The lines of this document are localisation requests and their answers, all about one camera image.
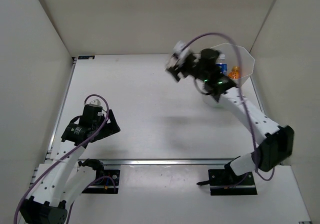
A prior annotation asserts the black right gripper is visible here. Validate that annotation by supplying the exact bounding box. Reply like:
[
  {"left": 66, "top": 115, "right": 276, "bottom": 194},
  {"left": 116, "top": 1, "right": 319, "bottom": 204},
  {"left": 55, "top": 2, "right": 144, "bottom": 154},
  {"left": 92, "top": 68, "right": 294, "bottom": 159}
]
[{"left": 168, "top": 54, "right": 209, "bottom": 82}]

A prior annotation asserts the clear bottle yellow cap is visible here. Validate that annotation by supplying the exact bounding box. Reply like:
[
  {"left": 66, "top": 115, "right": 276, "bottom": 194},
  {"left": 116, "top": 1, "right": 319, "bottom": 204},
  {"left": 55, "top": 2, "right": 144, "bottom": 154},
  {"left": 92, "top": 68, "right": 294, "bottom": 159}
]
[{"left": 165, "top": 54, "right": 179, "bottom": 70}]

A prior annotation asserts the blue label water bottle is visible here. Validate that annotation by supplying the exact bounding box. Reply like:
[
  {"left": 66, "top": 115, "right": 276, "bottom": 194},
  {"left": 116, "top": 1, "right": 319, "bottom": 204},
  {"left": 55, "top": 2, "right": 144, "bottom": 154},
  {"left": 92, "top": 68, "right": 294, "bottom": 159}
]
[{"left": 216, "top": 54, "right": 228, "bottom": 75}]

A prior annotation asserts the orange label juice bottle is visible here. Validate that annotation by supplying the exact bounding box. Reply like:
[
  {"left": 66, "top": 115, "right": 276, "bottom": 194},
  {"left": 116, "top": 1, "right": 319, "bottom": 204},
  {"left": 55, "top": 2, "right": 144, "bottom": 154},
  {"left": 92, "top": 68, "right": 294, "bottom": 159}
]
[{"left": 228, "top": 66, "right": 241, "bottom": 80}]

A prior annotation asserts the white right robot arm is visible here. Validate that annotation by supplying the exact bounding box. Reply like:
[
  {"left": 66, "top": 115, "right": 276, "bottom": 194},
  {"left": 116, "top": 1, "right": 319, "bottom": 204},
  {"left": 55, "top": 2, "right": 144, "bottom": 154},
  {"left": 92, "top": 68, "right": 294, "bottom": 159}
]
[{"left": 166, "top": 47, "right": 295, "bottom": 184}]

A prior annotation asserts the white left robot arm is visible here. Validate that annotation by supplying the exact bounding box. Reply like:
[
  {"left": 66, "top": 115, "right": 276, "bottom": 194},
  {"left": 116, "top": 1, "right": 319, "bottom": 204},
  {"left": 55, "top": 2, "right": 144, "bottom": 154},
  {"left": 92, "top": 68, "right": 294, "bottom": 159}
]
[{"left": 18, "top": 104, "right": 121, "bottom": 224}]

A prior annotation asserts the white octagonal bin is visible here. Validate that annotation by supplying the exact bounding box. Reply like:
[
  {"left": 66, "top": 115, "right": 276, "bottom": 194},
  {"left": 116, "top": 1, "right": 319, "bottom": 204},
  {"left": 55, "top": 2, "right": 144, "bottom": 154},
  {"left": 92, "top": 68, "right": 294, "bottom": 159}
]
[{"left": 201, "top": 42, "right": 256, "bottom": 109}]

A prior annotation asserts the small dark table sticker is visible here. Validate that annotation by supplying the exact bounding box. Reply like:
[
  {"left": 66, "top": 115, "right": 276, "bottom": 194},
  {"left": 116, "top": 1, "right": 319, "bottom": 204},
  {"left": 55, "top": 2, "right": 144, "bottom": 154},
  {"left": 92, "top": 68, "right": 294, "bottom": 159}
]
[{"left": 78, "top": 55, "right": 95, "bottom": 60}]

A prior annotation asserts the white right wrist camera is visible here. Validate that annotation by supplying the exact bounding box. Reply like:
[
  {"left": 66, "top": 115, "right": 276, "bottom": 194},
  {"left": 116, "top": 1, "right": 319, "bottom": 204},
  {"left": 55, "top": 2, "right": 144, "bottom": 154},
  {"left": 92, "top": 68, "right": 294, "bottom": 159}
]
[{"left": 173, "top": 41, "right": 191, "bottom": 62}]

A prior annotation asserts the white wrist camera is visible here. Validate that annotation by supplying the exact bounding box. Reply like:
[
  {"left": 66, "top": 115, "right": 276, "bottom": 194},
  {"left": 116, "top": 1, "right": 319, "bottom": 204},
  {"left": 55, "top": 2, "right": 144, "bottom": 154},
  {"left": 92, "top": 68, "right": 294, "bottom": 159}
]
[
  {"left": 84, "top": 99, "right": 101, "bottom": 106},
  {"left": 173, "top": 41, "right": 191, "bottom": 62}
]

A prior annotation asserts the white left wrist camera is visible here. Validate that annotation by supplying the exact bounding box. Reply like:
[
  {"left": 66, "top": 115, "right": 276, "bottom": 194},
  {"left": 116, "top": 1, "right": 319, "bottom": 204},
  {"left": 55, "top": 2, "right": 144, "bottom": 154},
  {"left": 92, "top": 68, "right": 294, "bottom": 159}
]
[{"left": 84, "top": 99, "right": 101, "bottom": 106}]

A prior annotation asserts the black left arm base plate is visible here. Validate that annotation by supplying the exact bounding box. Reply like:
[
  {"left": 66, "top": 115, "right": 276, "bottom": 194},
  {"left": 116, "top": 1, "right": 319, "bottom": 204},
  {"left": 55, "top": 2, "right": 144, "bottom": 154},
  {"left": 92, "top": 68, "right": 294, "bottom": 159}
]
[{"left": 78, "top": 159, "right": 121, "bottom": 195}]

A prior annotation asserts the aluminium table edge rail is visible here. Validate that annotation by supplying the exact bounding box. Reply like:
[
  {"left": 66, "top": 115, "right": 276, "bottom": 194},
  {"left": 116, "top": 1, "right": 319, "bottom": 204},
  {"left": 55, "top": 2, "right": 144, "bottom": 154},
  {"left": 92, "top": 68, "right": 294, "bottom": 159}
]
[{"left": 99, "top": 159, "right": 231, "bottom": 166}]

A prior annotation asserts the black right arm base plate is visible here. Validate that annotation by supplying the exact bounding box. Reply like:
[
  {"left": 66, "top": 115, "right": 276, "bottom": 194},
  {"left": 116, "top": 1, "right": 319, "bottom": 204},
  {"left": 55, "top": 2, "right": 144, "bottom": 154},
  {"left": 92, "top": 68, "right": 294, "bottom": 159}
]
[{"left": 197, "top": 169, "right": 258, "bottom": 196}]

